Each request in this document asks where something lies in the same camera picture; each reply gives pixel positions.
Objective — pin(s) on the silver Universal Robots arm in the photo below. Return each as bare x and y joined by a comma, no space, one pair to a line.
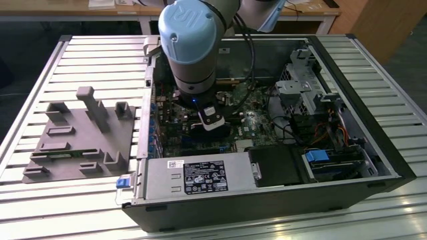
187,37

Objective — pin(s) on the silver finned heatsink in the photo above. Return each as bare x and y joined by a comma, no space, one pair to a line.
244,145

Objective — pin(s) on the green motherboard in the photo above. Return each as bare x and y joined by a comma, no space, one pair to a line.
256,125

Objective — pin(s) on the black bay shroud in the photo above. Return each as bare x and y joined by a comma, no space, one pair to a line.
276,165

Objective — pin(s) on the silver power supply unit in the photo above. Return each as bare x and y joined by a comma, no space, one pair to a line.
160,180

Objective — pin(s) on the silver perforated drive cage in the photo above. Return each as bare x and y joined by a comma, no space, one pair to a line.
294,87

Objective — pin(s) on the hard disk in blue carrier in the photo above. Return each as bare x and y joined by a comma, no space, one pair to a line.
316,156

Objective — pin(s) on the black and silver PC case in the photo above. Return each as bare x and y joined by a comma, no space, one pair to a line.
233,215

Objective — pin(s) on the blue case latch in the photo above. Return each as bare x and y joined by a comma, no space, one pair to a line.
123,182

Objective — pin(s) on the white printed label sticker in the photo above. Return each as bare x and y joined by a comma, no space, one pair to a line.
224,50

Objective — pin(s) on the grey parts rack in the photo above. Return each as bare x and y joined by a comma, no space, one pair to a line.
76,140

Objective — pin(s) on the white box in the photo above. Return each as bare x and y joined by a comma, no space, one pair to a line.
101,3
124,2

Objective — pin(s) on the wooden desk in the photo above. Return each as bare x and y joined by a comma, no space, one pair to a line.
67,12

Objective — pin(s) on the wooden cabinet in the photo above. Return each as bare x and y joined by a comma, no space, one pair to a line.
383,25

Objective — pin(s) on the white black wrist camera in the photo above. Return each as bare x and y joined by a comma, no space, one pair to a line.
209,117

